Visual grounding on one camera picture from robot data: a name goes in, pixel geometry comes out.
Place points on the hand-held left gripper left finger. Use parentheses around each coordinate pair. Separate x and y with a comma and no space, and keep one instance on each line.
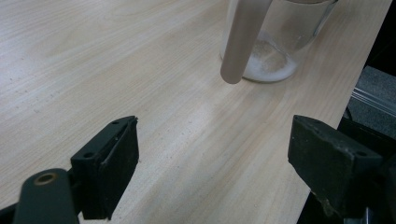
(106,168)

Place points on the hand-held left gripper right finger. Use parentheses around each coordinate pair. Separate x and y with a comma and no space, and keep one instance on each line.
(330,161)

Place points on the aluminium floor rail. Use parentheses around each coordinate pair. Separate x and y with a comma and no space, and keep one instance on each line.
(376,101)

